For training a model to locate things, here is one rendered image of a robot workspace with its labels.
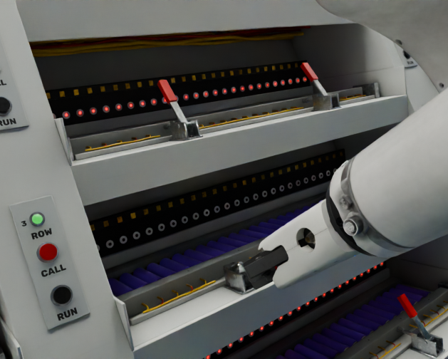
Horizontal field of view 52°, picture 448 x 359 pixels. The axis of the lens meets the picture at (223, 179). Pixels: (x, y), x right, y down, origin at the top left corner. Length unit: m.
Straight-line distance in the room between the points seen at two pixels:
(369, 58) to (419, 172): 0.63
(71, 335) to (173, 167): 0.22
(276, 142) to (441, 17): 0.32
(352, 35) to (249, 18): 0.28
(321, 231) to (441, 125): 0.13
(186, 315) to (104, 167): 0.19
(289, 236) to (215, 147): 0.22
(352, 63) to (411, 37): 0.55
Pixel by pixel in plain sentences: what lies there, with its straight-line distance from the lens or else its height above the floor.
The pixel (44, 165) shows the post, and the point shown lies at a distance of 0.50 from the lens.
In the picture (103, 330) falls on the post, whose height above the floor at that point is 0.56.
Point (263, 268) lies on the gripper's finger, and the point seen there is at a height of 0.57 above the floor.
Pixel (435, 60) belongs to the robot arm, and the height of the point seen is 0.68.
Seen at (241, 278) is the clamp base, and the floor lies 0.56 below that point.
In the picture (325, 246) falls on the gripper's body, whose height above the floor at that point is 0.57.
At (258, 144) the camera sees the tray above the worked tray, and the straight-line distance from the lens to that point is 0.63.
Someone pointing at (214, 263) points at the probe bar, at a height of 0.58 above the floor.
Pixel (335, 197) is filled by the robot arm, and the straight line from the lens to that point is 0.37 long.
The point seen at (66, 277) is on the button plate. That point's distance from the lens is 0.47.
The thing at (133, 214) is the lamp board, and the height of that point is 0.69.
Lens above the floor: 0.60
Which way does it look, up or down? 7 degrees up
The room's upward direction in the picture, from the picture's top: 21 degrees counter-clockwise
